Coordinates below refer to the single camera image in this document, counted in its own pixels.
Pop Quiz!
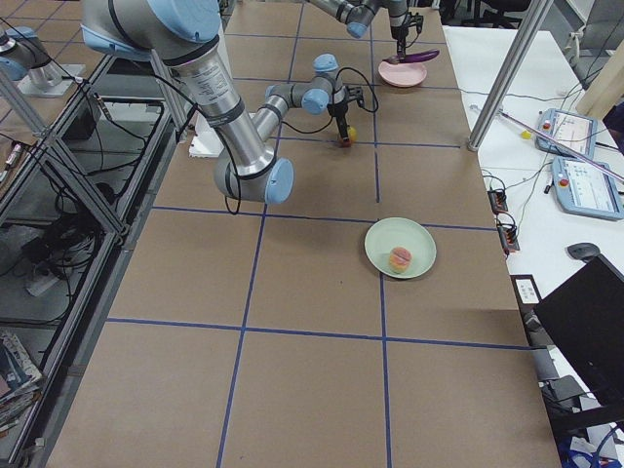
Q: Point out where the yellow red toy fruit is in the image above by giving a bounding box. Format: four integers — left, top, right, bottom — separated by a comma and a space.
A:
337, 126, 357, 147

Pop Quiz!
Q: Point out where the purple toy eggplant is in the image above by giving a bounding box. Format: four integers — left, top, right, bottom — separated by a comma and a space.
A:
383, 49, 440, 65

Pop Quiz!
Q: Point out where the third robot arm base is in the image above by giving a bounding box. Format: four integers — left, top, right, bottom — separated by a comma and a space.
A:
1, 26, 86, 98

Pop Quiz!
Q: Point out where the pink plate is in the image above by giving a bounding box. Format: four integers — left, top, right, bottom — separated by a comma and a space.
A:
377, 61, 428, 88

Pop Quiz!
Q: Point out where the light green plate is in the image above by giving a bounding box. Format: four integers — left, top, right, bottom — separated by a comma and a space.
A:
364, 217, 437, 279

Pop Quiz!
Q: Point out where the orange pink toy peach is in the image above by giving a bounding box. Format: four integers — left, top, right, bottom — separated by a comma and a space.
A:
388, 247, 412, 274

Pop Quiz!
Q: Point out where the thin metal rod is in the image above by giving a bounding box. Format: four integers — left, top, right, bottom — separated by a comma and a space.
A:
497, 109, 624, 182

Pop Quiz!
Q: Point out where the upper orange black adapter box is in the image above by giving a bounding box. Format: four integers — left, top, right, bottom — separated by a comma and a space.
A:
487, 188, 508, 215

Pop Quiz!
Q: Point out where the orange black adapter box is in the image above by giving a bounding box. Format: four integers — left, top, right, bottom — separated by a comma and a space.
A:
487, 188, 508, 215
496, 221, 520, 255

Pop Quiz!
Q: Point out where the upper teach pendant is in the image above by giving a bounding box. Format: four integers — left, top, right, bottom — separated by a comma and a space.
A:
537, 108, 599, 160

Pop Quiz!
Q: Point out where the teach pendant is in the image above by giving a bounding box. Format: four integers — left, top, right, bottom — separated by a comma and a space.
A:
537, 108, 599, 160
552, 156, 623, 220

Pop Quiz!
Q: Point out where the lower orange black adapter box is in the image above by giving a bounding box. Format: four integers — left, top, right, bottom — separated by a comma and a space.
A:
496, 221, 520, 255

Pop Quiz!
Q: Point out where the lower teach pendant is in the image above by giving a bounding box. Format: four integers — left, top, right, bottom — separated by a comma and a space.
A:
552, 156, 623, 220

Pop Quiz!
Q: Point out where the white label card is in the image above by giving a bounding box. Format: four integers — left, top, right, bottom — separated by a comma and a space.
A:
512, 275, 541, 305

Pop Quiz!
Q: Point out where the black computer mouse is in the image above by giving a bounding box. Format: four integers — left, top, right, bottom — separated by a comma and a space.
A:
566, 242, 601, 262

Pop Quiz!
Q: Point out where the black laptop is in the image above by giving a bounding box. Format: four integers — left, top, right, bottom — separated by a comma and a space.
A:
534, 254, 623, 406

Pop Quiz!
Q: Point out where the white power strip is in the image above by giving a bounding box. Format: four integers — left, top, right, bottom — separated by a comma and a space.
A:
24, 272, 59, 297

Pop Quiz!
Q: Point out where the stack of magazines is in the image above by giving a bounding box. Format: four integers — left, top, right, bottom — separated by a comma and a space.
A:
1, 329, 43, 437

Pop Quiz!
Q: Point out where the aluminium frame post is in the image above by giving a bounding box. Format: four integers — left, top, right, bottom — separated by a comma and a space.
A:
467, 0, 554, 152

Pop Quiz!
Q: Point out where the aluminium frame rail structure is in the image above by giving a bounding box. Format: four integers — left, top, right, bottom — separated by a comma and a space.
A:
1, 58, 184, 467

